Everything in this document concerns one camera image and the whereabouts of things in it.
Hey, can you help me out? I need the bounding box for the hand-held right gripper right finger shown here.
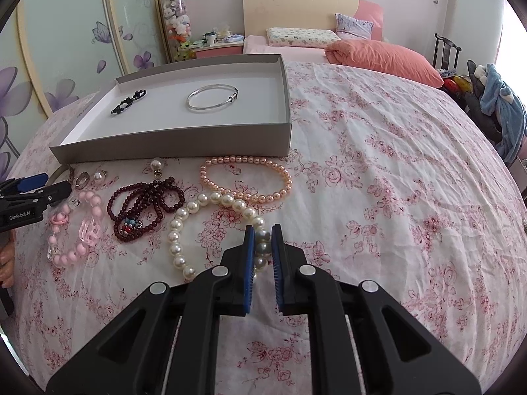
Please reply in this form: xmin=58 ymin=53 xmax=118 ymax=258
xmin=271 ymin=223 xmax=482 ymax=395

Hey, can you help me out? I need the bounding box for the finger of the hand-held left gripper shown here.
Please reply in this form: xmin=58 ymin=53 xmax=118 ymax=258
xmin=0 ymin=181 xmax=72 ymax=211
xmin=0 ymin=174 xmax=47 ymax=193

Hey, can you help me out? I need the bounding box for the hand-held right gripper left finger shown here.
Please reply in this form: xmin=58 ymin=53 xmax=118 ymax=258
xmin=45 ymin=225 xmax=256 ymax=395

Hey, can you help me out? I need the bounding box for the wide silver cuff bangle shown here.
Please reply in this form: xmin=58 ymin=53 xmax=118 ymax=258
xmin=47 ymin=164 xmax=75 ymax=186

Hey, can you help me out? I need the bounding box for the pink bead bracelet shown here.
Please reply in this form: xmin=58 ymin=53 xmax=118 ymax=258
xmin=46 ymin=189 xmax=103 ymax=267

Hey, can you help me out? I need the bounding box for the white pearl necklace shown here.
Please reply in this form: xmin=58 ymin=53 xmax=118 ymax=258
xmin=167 ymin=191 xmax=272 ymax=282

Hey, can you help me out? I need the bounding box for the peach pearl bracelet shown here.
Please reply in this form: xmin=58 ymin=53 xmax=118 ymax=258
xmin=200 ymin=155 xmax=293 ymax=204

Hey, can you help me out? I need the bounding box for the dark red bead bracelet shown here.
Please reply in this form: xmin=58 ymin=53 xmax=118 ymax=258
xmin=107 ymin=176 xmax=186 ymax=243

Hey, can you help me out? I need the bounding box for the grey cardboard box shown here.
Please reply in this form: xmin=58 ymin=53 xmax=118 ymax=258
xmin=49 ymin=53 xmax=293 ymax=164

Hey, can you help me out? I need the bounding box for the person's left hand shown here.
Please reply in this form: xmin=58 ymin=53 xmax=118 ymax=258
xmin=0 ymin=230 xmax=17 ymax=289

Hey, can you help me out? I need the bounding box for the pink floral bedspread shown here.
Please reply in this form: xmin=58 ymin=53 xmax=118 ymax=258
xmin=8 ymin=60 xmax=527 ymax=395

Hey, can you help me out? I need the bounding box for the floral sliding wardrobe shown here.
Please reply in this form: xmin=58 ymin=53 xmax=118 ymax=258
xmin=0 ymin=0 xmax=169 ymax=173

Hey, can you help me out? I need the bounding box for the thin silver bangle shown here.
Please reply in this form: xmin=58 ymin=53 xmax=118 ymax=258
xmin=186 ymin=85 xmax=240 ymax=112

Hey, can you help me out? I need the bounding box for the clear cylinder of plush toys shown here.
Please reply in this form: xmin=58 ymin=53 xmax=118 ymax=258
xmin=160 ymin=0 xmax=194 ymax=63

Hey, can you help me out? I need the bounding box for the pink nightstand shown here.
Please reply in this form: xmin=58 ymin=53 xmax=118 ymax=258
xmin=190 ymin=41 xmax=243 ymax=62

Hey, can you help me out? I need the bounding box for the pink bed sheet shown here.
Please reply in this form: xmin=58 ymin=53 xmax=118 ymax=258
xmin=243 ymin=35 xmax=330 ymax=62

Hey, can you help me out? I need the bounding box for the floral pillow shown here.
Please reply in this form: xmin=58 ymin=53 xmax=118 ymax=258
xmin=265 ymin=27 xmax=342 ymax=48

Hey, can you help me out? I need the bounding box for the orange quilt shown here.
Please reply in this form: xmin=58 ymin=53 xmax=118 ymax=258
xmin=324 ymin=40 xmax=445 ymax=88

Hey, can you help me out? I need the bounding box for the lavender pillow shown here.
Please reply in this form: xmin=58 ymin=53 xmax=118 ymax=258
xmin=334 ymin=13 xmax=374 ymax=42

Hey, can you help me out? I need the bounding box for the colourful plush toy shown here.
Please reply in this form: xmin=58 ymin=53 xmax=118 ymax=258
xmin=442 ymin=70 xmax=470 ymax=92

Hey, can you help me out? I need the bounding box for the beige and pink headboard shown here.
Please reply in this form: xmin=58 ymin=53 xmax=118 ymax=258
xmin=242 ymin=0 xmax=385 ymax=44

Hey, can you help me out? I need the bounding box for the dark grey garment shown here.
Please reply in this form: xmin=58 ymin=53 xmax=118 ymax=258
xmin=466 ymin=60 xmax=503 ymax=141

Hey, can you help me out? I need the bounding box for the dark wooden chair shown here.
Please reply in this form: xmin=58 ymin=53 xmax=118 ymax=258
xmin=434 ymin=34 xmax=462 ymax=70

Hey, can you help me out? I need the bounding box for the light blue garment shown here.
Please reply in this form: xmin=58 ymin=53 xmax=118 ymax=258
xmin=480 ymin=64 xmax=527 ymax=161

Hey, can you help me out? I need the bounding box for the black bead bracelet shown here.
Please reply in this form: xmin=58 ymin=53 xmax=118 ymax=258
xmin=110 ymin=89 xmax=148 ymax=116

